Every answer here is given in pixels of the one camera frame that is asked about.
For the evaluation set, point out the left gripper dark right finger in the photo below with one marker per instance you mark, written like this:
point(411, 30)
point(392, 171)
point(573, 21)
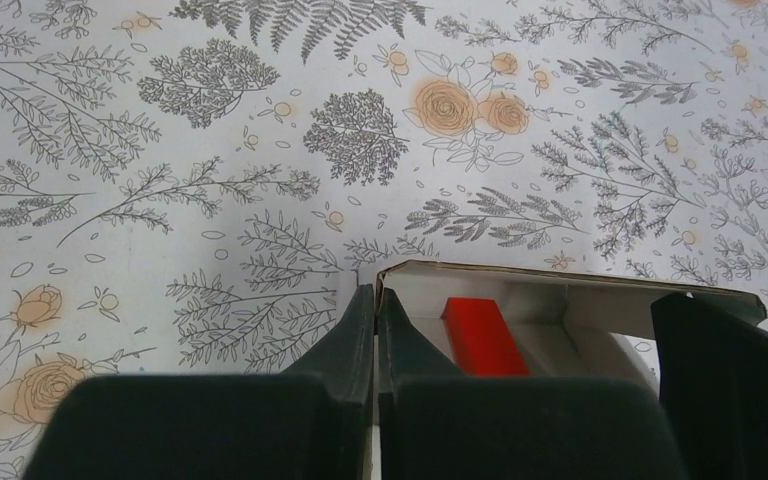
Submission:
point(438, 422)

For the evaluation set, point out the red rectangular block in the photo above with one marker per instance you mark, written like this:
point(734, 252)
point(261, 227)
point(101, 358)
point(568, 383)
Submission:
point(480, 339)

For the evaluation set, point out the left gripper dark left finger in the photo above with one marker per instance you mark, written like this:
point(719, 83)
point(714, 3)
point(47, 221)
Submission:
point(310, 421)

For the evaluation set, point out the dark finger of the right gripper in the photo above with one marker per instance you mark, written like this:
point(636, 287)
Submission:
point(713, 387)

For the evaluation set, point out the floral patterned table cloth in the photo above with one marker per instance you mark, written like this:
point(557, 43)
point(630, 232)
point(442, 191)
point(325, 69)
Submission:
point(184, 183)

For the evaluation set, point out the white cardboard paper box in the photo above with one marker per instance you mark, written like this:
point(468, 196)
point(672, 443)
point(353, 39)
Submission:
point(563, 324)

